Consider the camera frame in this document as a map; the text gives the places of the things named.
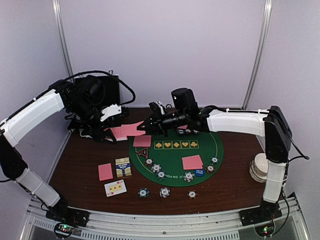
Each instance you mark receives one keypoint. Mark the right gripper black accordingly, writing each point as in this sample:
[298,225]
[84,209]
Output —
[157,123]

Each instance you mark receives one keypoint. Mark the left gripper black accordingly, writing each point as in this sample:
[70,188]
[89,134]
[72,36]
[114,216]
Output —
[98,136]

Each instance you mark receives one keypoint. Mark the red-backed card deck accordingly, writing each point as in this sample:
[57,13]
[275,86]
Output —
[118,134]

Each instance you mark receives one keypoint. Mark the face-down cards orange button player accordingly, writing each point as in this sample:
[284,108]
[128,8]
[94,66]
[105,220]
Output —
[183,127]

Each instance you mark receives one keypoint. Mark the red checkered playing card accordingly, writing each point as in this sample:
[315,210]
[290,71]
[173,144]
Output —
[142,141]

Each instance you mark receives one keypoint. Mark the triangular black red dealer button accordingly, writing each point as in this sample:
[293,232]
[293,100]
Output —
[144,152]

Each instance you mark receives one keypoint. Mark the face-down burn card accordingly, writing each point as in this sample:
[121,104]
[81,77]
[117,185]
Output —
[105,172]

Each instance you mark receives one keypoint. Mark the face-down cards blue button player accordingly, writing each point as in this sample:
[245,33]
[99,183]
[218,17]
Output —
[192,162]

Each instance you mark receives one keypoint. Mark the face-up ten of hearts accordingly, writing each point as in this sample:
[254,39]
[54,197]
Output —
[115,188]

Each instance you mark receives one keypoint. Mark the blue tan chip stack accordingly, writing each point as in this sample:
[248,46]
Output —
[164,192]

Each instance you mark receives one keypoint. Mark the blue green chip stack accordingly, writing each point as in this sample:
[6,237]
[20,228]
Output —
[143,193]

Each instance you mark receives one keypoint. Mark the brown orange chip stack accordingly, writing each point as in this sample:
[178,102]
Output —
[192,194]

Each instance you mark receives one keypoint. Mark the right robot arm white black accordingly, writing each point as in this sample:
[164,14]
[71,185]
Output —
[270,124]

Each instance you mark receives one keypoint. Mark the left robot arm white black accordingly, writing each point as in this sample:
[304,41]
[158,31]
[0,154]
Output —
[57,97]

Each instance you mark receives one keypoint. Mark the black poker chip case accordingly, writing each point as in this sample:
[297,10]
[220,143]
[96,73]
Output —
[110,87]

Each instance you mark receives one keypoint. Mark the blue yellow card box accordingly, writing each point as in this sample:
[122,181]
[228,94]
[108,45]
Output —
[123,167]

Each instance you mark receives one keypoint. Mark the round green poker mat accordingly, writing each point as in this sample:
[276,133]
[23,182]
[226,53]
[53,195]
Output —
[169,151]

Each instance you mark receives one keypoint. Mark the blue small blind button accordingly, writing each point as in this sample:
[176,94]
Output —
[199,172]

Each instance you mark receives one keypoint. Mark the stacked white bowls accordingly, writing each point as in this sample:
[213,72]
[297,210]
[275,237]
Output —
[259,168]

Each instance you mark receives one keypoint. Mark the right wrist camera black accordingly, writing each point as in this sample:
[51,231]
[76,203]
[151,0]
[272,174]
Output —
[183,98]

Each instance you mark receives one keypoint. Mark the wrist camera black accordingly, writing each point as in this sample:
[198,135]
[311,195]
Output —
[183,98]
[93,89]

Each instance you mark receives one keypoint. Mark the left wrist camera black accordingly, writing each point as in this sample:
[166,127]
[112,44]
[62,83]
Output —
[93,89]

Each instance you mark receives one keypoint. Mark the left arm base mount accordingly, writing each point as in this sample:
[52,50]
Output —
[66,225]

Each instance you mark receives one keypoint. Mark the aluminium front rail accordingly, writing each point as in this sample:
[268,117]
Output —
[224,225]

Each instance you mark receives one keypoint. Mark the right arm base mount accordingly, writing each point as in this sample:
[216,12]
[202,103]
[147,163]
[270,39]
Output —
[263,220]

